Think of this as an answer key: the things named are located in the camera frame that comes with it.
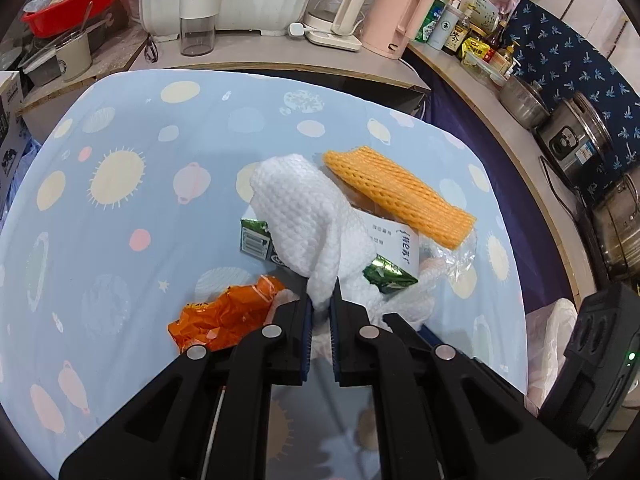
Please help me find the navy patterned cloth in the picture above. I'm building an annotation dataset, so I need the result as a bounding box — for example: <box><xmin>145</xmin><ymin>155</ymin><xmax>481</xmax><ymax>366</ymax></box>
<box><xmin>502</xmin><ymin>0</ymin><xmax>640</xmax><ymax>206</ymax></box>

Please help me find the purple curtain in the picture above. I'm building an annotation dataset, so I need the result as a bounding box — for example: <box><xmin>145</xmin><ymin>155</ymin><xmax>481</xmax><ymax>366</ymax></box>
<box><xmin>410</xmin><ymin>42</ymin><xmax>576</xmax><ymax>306</ymax></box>

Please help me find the orange foam net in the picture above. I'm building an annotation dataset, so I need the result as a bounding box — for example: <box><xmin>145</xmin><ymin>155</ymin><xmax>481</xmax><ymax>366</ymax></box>
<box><xmin>322</xmin><ymin>145</ymin><xmax>477</xmax><ymax>250</ymax></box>

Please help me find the clear plastic film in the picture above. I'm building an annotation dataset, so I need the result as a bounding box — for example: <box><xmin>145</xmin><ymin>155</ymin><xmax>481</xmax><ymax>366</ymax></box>
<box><xmin>415</xmin><ymin>230</ymin><xmax>478</xmax><ymax>286</ymax></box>

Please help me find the white plastic bag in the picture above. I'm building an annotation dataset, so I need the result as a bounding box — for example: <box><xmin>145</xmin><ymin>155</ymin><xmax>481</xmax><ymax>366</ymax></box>
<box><xmin>525</xmin><ymin>297</ymin><xmax>581</xmax><ymax>411</ymax></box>

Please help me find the white waffle wipe cloth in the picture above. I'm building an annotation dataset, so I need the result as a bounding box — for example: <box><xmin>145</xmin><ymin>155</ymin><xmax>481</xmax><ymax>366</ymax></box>
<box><xmin>249</xmin><ymin>154</ymin><xmax>436</xmax><ymax>326</ymax></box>

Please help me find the cream carton box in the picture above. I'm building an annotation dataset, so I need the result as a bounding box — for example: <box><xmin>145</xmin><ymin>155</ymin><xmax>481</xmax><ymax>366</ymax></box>
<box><xmin>457</xmin><ymin>0</ymin><xmax>501</xmax><ymax>31</ymax></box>

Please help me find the yellow packet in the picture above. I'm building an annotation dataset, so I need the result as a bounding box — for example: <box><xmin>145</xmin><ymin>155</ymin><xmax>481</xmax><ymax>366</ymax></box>
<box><xmin>460</xmin><ymin>37</ymin><xmax>493</xmax><ymax>63</ymax></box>

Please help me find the glass kettle with white handle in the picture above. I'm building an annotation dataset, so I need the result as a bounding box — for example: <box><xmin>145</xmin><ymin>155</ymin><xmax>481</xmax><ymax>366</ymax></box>
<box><xmin>303</xmin><ymin>0</ymin><xmax>373</xmax><ymax>52</ymax></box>

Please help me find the green drink carton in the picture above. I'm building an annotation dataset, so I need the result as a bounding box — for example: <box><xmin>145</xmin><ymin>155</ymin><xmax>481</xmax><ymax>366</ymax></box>
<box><xmin>240</xmin><ymin>195</ymin><xmax>421</xmax><ymax>273</ymax></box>

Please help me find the large steel steamer pot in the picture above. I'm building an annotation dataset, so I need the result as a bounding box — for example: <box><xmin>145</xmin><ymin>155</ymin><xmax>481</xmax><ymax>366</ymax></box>
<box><xmin>590</xmin><ymin>170</ymin><xmax>640</xmax><ymax>281</ymax></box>

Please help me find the pink electric kettle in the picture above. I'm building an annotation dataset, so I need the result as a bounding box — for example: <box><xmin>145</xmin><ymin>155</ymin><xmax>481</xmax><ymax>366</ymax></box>
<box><xmin>361</xmin><ymin>0</ymin><xmax>436</xmax><ymax>60</ymax></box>

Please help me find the steel rice cooker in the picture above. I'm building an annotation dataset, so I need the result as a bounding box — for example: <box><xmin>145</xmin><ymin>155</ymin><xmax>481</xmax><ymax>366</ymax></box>
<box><xmin>536</xmin><ymin>91</ymin><xmax>613</xmax><ymax>188</ymax></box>

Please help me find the blue printed blanket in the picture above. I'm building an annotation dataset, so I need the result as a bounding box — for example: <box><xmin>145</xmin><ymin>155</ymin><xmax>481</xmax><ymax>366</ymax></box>
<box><xmin>0</xmin><ymin>69</ymin><xmax>528</xmax><ymax>480</ymax></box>

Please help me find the white bottle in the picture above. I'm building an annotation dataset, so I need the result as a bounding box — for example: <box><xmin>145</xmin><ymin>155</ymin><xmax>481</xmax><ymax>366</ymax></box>
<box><xmin>426</xmin><ymin>2</ymin><xmax>463</xmax><ymax>51</ymax></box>

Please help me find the white ceramic pot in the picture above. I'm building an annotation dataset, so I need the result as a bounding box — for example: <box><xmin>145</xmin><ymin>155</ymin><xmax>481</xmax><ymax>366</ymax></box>
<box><xmin>52</xmin><ymin>30</ymin><xmax>93</xmax><ymax>83</ymax></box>

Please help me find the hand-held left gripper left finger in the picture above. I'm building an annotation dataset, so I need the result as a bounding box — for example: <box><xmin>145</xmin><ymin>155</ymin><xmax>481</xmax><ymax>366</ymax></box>
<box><xmin>59</xmin><ymin>280</ymin><xmax>313</xmax><ymax>480</ymax></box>

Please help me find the dark sauce bottle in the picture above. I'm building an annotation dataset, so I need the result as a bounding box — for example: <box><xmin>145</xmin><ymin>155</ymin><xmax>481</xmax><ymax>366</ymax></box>
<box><xmin>482</xmin><ymin>20</ymin><xmax>506</xmax><ymax>53</ymax></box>

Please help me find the white covered dish box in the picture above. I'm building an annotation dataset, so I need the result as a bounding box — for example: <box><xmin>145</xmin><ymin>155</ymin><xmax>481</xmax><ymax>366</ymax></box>
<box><xmin>135</xmin><ymin>0</ymin><xmax>323</xmax><ymax>43</ymax></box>

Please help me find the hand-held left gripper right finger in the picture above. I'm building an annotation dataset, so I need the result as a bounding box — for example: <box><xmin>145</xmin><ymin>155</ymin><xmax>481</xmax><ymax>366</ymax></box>
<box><xmin>327</xmin><ymin>277</ymin><xmax>588</xmax><ymax>480</ymax></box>

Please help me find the red plastic basin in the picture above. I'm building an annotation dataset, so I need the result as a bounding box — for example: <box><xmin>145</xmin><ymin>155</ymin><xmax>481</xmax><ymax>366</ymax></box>
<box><xmin>21</xmin><ymin>0</ymin><xmax>133</xmax><ymax>38</ymax></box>

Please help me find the labelled soy sauce bottle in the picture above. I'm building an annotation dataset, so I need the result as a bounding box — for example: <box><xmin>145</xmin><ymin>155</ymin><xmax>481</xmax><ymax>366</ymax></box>
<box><xmin>442</xmin><ymin>10</ymin><xmax>473</xmax><ymax>56</ymax></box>

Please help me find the white printed carton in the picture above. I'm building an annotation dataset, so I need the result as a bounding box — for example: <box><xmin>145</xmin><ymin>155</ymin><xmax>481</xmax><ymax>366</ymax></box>
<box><xmin>0</xmin><ymin>71</ymin><xmax>32</xmax><ymax>201</ymax></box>

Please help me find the small lidded steel pot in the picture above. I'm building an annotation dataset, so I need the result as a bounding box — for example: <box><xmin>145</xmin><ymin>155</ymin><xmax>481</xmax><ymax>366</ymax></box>
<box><xmin>497</xmin><ymin>75</ymin><xmax>551</xmax><ymax>131</ymax></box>

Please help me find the orange snack wrapper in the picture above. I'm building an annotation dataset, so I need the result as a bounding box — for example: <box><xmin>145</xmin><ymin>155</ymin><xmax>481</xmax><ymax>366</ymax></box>
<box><xmin>167</xmin><ymin>276</ymin><xmax>286</xmax><ymax>353</ymax></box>

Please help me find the green foil wrapper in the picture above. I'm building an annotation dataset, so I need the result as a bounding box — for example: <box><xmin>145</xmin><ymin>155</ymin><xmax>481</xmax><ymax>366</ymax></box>
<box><xmin>361</xmin><ymin>255</ymin><xmax>420</xmax><ymax>295</ymax></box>

